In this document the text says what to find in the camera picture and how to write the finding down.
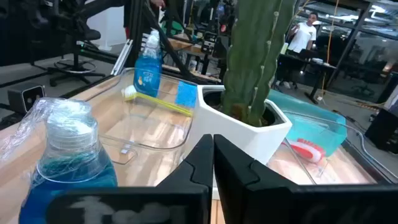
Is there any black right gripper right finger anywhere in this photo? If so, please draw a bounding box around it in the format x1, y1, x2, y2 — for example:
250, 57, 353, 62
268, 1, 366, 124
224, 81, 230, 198
213, 133, 398, 224

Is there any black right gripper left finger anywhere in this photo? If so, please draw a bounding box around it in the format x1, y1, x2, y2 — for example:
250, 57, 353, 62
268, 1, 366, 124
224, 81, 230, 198
46, 133, 215, 224

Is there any red dish brush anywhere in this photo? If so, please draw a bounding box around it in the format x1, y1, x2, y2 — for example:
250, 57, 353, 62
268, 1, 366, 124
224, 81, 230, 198
281, 138, 326, 164

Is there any blue sponge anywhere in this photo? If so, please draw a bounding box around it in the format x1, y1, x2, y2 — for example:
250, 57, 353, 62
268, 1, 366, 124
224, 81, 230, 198
174, 80, 198, 109

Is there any blue dish soap bottle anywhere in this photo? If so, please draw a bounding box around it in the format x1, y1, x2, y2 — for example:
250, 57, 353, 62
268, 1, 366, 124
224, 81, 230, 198
132, 29, 164, 98
0, 96, 119, 224

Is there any yellow dish brush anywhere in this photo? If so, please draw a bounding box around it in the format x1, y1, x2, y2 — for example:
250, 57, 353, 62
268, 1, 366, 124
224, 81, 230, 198
121, 85, 194, 118

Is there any white hexagonal plant pot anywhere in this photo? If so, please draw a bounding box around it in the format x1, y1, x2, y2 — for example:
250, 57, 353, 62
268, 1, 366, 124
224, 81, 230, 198
183, 84, 293, 166

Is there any clear plastic bin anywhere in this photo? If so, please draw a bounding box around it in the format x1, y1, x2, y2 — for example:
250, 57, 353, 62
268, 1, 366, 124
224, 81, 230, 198
83, 67, 200, 166
267, 109, 398, 187

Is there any teal translucent plastic bin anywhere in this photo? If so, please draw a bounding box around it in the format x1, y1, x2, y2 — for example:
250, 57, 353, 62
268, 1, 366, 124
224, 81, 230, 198
267, 88, 348, 158

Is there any green cactus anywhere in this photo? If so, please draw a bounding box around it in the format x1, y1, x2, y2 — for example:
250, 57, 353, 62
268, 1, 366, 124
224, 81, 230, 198
221, 0, 296, 128

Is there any black cabinet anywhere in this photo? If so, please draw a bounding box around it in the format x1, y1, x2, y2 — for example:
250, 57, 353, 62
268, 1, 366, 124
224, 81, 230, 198
365, 108, 398, 154

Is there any black desk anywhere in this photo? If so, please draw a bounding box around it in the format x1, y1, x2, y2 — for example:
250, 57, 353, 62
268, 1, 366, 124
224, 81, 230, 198
278, 52, 338, 104

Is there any silver aluminium rail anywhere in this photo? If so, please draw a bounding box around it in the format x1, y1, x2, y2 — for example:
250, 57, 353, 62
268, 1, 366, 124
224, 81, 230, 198
110, 39, 134, 77

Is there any orange hanging cable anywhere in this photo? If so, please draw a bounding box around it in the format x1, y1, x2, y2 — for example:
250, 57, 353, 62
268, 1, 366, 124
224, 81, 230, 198
320, 0, 340, 97

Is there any grey table-level camera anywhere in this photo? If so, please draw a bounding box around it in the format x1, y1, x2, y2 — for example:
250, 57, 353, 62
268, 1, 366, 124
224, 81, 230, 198
7, 83, 47, 114

